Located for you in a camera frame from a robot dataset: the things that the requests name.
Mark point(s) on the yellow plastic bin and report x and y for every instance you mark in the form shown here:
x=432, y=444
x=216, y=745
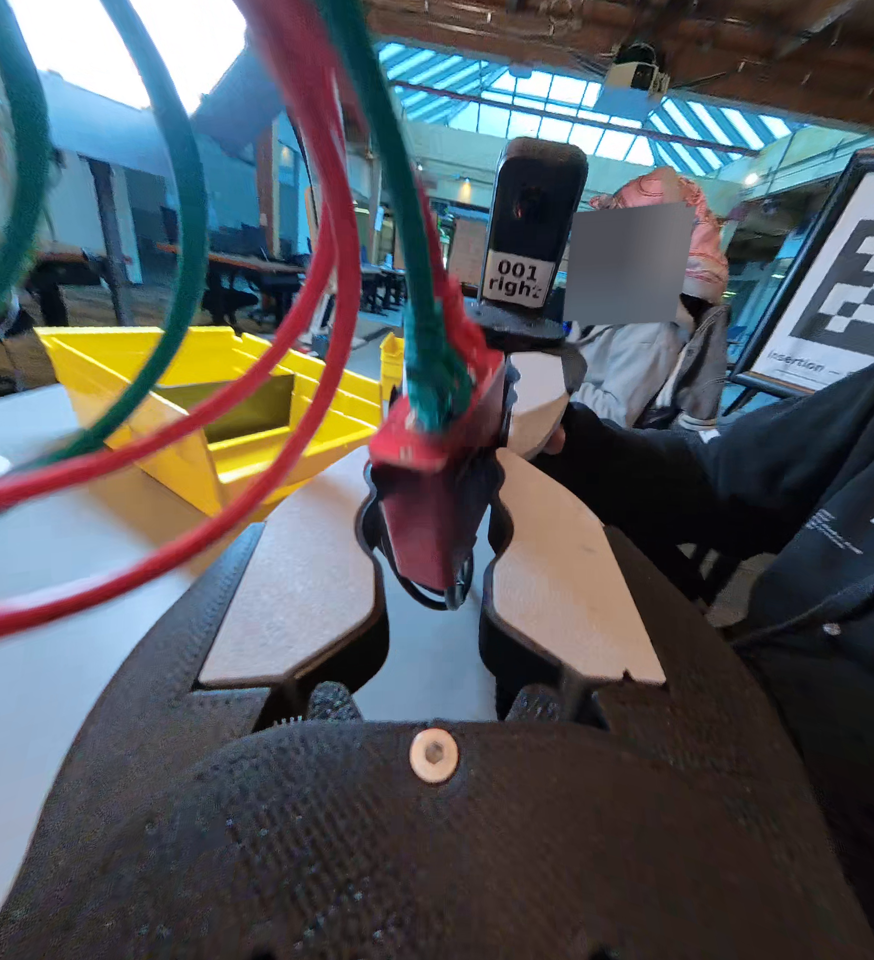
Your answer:
x=392, y=367
x=272, y=356

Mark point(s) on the person's torso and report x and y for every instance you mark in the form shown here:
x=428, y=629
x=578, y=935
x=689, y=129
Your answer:
x=856, y=637

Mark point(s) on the person's right hand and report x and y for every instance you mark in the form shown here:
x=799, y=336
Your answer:
x=579, y=450

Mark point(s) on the framed checkered sign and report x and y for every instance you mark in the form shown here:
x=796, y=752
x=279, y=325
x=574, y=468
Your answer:
x=804, y=352

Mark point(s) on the silver ventilation duct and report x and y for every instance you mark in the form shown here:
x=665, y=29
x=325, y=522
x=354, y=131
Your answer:
x=249, y=105

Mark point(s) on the red network switch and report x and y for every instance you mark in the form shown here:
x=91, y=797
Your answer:
x=429, y=517

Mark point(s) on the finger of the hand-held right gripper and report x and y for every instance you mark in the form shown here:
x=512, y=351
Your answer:
x=538, y=405

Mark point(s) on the ceiling mounted camera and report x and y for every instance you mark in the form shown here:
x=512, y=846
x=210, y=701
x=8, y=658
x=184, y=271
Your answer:
x=635, y=71

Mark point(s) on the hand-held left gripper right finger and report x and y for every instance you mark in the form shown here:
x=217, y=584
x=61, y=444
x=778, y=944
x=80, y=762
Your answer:
x=579, y=592

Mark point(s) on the black bin divider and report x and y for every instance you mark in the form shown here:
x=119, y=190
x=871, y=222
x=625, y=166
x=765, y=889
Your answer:
x=257, y=405

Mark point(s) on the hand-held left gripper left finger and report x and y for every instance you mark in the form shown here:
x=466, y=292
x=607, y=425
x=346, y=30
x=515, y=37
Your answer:
x=294, y=600

